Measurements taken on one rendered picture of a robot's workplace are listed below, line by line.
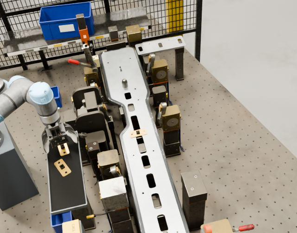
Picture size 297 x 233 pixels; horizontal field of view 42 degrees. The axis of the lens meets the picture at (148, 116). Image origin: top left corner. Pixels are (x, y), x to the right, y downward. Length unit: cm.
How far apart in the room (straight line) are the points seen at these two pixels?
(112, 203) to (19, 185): 60
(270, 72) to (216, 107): 140
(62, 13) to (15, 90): 117
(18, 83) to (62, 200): 46
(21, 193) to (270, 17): 318
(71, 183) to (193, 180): 51
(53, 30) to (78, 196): 120
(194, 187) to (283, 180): 62
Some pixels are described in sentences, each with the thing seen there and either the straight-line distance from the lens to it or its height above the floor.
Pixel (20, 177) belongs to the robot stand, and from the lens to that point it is 199.
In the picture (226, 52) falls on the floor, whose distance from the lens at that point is 385.
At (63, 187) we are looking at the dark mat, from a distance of 156.
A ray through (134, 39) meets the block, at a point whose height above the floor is 102.
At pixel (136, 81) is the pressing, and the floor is 100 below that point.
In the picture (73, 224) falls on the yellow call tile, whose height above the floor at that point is 116.
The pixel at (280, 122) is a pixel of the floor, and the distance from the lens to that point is 330.
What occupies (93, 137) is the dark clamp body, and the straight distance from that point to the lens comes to 178.
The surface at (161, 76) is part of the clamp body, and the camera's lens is 216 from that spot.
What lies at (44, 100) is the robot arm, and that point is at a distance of 138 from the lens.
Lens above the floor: 245
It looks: 49 degrees down
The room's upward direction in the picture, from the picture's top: 6 degrees counter-clockwise
